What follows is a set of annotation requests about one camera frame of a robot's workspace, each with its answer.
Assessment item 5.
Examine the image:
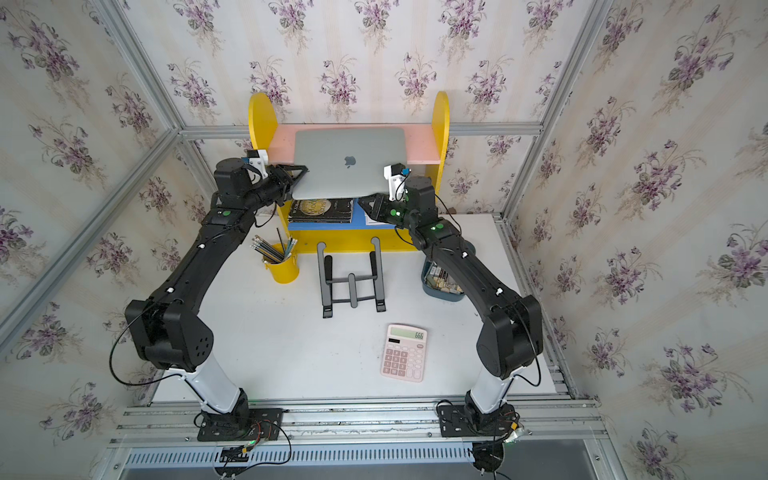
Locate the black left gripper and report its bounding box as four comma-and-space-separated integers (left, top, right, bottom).
243, 165, 311, 215

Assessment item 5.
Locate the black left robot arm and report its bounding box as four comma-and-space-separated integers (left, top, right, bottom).
124, 155, 308, 428

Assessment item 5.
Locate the blue tray of small items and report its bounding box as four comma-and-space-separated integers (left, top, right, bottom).
420, 240, 476, 302

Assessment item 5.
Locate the yellow pencil cup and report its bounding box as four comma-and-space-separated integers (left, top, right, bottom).
264, 252, 299, 284

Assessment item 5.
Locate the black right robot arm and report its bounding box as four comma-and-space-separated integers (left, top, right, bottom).
358, 176, 544, 430

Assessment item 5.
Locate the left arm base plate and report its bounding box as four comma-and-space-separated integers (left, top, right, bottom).
195, 408, 285, 442

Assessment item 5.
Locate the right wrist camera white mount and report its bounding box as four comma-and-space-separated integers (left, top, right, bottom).
384, 163, 411, 201

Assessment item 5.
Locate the pink calculator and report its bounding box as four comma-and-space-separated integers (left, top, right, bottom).
380, 324, 428, 383

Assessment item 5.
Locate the silver laptop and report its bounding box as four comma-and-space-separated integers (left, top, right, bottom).
292, 127, 406, 200

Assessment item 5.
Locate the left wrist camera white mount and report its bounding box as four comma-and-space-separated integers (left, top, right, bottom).
242, 149, 269, 179

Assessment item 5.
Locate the black book gold emblem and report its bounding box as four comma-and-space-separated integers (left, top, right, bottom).
288, 198, 354, 223

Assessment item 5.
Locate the white book black lettering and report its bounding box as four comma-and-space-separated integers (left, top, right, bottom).
358, 199, 392, 228

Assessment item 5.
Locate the aluminium mounting rail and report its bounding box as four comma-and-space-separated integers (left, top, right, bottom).
94, 398, 626, 479

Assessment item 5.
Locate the black laptop stand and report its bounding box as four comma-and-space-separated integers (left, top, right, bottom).
316, 237, 387, 319

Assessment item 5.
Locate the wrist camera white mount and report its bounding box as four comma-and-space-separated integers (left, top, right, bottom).
384, 163, 411, 201
242, 149, 269, 179

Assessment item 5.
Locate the yellow pink blue shelf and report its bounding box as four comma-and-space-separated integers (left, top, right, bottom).
248, 91, 450, 254

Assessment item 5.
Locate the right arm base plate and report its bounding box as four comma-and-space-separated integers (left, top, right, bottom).
435, 400, 521, 439

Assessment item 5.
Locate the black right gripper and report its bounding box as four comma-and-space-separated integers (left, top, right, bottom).
356, 192, 419, 232

